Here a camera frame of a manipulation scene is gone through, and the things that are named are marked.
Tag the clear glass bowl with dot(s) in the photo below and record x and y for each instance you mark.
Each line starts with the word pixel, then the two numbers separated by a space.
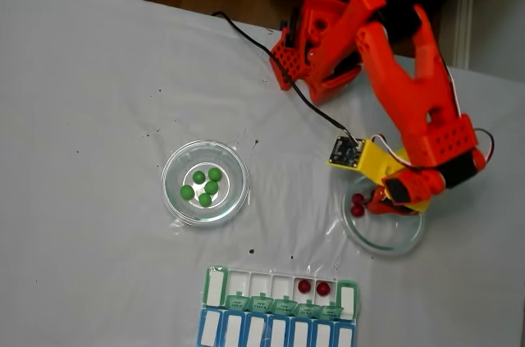
pixel 381 240
pixel 180 162

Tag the red pill ball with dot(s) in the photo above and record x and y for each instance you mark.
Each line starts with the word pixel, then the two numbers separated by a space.
pixel 304 286
pixel 357 198
pixel 323 288
pixel 357 210

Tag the white door trim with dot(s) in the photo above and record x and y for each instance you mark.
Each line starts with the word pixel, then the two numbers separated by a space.
pixel 463 15

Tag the camera board on yellow mount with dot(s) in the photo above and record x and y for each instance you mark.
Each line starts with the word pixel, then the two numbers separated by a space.
pixel 342 150

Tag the weekly pill organizer box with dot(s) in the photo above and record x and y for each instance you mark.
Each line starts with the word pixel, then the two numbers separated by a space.
pixel 229 330

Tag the white table cloth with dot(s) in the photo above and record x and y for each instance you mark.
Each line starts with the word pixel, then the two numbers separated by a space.
pixel 82 117

